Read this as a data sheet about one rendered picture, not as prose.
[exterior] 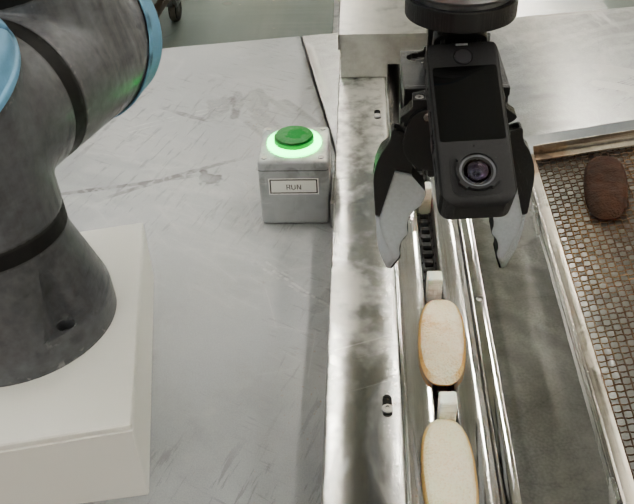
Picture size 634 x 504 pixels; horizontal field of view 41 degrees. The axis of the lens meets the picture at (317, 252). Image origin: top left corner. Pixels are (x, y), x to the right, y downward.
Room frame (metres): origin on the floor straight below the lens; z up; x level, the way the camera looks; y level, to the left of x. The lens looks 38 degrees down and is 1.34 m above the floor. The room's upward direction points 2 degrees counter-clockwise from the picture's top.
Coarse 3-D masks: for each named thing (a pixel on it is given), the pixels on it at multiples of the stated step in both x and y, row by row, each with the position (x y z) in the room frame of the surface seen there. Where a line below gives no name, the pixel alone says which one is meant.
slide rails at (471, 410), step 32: (416, 224) 0.67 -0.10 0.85; (448, 224) 0.66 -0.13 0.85; (416, 256) 0.62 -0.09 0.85; (448, 256) 0.61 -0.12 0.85; (416, 288) 0.57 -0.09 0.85; (448, 288) 0.57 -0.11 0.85; (416, 320) 0.53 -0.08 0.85; (416, 352) 0.49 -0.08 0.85; (416, 384) 0.46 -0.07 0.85; (480, 384) 0.45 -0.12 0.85; (416, 416) 0.43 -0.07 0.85; (480, 416) 0.42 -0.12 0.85; (416, 448) 0.40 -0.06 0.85; (480, 448) 0.39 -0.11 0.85; (416, 480) 0.37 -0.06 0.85; (480, 480) 0.37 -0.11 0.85
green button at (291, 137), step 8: (288, 128) 0.76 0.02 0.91; (296, 128) 0.76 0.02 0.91; (304, 128) 0.76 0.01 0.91; (280, 136) 0.75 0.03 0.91; (288, 136) 0.75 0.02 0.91; (296, 136) 0.75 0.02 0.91; (304, 136) 0.75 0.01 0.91; (312, 136) 0.75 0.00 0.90; (280, 144) 0.74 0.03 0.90; (288, 144) 0.73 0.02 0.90; (296, 144) 0.73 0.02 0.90; (304, 144) 0.73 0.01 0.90
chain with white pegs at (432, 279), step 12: (420, 216) 0.70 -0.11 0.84; (420, 228) 0.67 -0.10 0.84; (432, 228) 0.67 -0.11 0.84; (420, 240) 0.65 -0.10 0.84; (432, 240) 0.65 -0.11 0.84; (420, 252) 0.64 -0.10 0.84; (432, 252) 0.63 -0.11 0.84; (432, 264) 0.62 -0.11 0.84; (432, 276) 0.56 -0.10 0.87; (432, 288) 0.56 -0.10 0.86; (432, 384) 0.47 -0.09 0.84; (444, 396) 0.43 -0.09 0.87; (456, 396) 0.43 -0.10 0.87; (444, 408) 0.42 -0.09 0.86; (456, 408) 0.42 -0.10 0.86
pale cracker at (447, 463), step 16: (432, 432) 0.40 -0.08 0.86; (448, 432) 0.40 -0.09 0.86; (464, 432) 0.40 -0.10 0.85; (432, 448) 0.39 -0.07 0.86; (448, 448) 0.39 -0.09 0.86; (464, 448) 0.39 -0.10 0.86; (432, 464) 0.37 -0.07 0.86; (448, 464) 0.37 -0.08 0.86; (464, 464) 0.37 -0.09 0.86; (432, 480) 0.36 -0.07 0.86; (448, 480) 0.36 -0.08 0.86; (464, 480) 0.36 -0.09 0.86; (432, 496) 0.35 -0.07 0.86; (448, 496) 0.35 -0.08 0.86; (464, 496) 0.35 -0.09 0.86
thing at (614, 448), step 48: (576, 144) 0.71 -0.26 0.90; (624, 144) 0.70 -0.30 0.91; (576, 240) 0.58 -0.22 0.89; (576, 288) 0.52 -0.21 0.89; (624, 288) 0.51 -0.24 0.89; (576, 336) 0.45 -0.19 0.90; (624, 336) 0.46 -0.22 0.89; (624, 384) 0.41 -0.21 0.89; (624, 432) 0.37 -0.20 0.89; (624, 480) 0.33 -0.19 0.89
